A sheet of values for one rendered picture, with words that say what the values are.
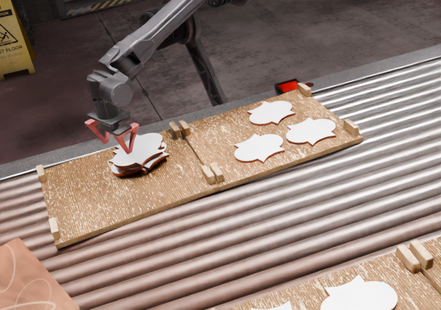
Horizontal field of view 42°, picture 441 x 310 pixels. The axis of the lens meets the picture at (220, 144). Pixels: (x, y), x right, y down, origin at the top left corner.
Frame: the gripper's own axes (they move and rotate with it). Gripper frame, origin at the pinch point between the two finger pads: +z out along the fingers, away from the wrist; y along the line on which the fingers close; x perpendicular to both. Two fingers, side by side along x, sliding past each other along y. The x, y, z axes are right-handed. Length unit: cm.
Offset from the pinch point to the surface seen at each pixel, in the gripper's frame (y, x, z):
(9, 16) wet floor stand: -325, 130, 54
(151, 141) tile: 0.0, 10.7, 4.6
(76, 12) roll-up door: -399, 233, 95
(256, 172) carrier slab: 28.8, 19.7, 9.5
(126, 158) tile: 0.4, 1.4, 4.8
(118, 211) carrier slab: 10.2, -10.5, 10.0
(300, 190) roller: 40.6, 22.2, 12.0
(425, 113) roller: 50, 68, 11
